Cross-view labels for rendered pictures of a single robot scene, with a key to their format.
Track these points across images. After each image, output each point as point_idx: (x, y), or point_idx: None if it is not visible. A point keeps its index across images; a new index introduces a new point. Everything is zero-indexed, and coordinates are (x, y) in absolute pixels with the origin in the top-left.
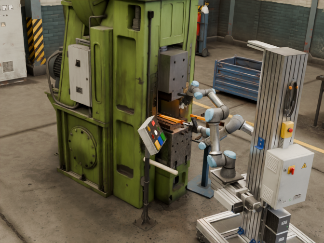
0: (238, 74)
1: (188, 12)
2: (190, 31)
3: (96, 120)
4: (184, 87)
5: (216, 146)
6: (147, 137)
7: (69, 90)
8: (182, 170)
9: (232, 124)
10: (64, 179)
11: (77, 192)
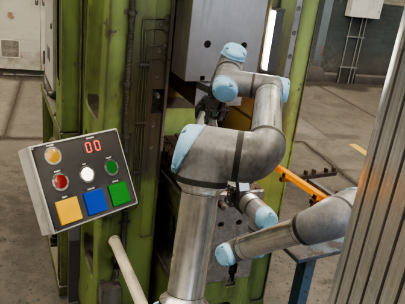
0: None
1: None
2: None
3: (56, 123)
4: None
5: (181, 278)
6: (34, 177)
7: (44, 54)
8: (220, 298)
9: (318, 213)
10: (35, 230)
11: (26, 265)
